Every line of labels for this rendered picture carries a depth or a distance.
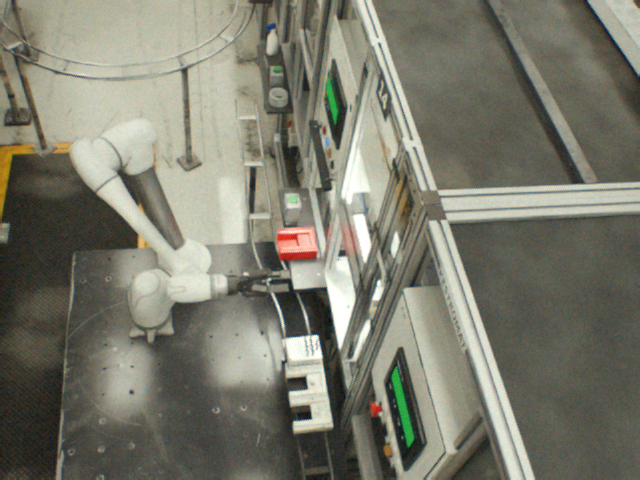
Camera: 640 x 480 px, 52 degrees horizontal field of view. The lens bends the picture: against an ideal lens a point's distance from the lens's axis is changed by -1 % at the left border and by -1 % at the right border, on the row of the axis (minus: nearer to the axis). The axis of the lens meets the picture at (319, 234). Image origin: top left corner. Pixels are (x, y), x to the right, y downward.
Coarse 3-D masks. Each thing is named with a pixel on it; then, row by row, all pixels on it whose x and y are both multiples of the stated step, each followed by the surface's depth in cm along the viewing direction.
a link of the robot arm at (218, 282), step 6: (210, 276) 233; (216, 276) 234; (222, 276) 234; (210, 282) 232; (216, 282) 232; (222, 282) 233; (210, 288) 236; (216, 288) 232; (222, 288) 232; (216, 294) 233; (222, 294) 234
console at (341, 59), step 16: (336, 16) 226; (336, 32) 223; (336, 48) 225; (352, 48) 217; (336, 64) 225; (352, 64) 212; (336, 80) 222; (352, 80) 205; (352, 96) 206; (320, 112) 258; (352, 112) 207; (336, 128) 226; (352, 128) 212; (336, 144) 227; (336, 160) 234; (336, 176) 234; (336, 192) 237
